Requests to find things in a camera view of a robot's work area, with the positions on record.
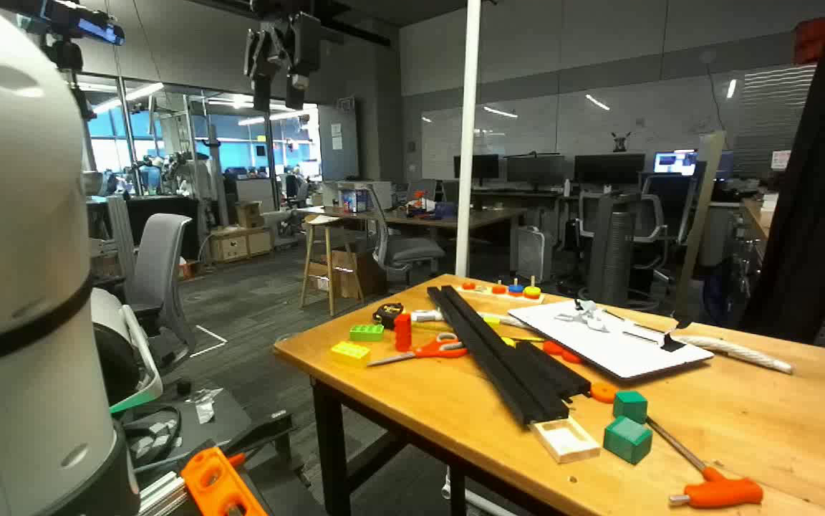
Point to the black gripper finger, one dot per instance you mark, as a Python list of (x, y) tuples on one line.
[(263, 94), (296, 89)]

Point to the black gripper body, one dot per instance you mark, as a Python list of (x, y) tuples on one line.
[(284, 46)]

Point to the short black rail piece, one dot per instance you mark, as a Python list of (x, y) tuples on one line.
[(556, 377)]

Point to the green block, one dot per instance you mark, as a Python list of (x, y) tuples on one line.
[(631, 405), (630, 439)]

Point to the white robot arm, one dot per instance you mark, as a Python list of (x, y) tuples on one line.
[(61, 449)]

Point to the wooden stool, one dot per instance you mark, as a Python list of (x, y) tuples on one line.
[(326, 235)]

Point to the white vertical pole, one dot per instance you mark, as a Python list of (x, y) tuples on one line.
[(468, 131)]

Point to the grey office chair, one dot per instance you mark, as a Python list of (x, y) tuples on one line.
[(155, 277)]

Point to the green lego brick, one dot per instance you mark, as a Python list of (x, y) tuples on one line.
[(366, 330)]

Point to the red cylinder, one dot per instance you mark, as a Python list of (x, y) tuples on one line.
[(403, 330)]

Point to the yellow lego brick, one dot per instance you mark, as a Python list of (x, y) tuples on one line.
[(349, 350)]

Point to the computer monitor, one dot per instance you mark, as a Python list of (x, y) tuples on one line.
[(678, 161)]

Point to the orange tool on cart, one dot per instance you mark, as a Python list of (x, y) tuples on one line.
[(216, 486)]

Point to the white clipboard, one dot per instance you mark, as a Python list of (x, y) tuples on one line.
[(611, 343)]

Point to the white slotted tray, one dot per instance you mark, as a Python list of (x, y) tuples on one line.
[(565, 439)]

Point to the white marker pen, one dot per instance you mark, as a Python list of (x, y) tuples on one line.
[(744, 353)]

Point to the orange handled scissors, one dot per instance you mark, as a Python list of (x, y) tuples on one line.
[(445, 344)]

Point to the long black rail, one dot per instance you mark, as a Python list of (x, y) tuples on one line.
[(506, 372)]

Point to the orange handled T wrench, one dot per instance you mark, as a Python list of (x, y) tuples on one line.
[(714, 489)]

